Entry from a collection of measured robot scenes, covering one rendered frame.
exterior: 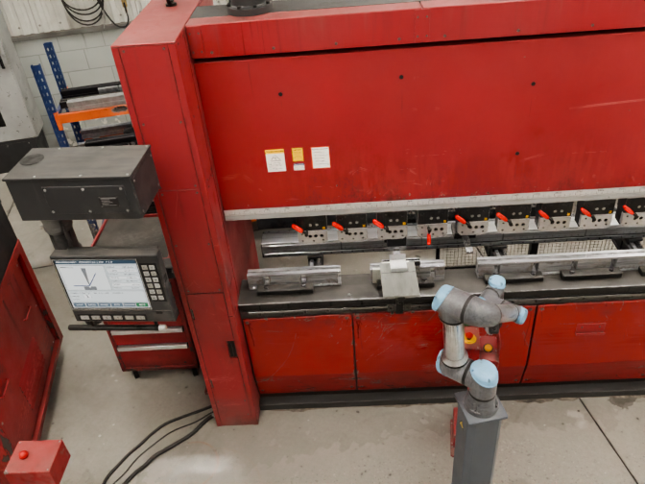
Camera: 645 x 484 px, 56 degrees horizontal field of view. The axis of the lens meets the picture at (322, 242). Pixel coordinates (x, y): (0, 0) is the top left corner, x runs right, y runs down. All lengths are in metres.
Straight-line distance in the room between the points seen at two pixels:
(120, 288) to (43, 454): 0.83
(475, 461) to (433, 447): 0.64
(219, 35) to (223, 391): 1.97
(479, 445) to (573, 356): 1.01
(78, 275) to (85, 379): 1.84
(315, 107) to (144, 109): 0.72
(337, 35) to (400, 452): 2.27
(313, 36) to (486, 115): 0.84
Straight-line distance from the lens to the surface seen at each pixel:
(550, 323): 3.51
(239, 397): 3.63
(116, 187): 2.37
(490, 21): 2.66
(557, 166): 3.05
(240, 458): 3.71
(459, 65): 2.71
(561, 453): 3.77
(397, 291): 3.04
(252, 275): 3.28
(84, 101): 4.53
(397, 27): 2.61
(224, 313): 3.17
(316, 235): 3.08
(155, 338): 3.92
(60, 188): 2.47
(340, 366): 3.55
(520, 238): 3.58
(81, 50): 7.09
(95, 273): 2.64
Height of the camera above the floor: 3.00
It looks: 36 degrees down
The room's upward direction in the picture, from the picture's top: 5 degrees counter-clockwise
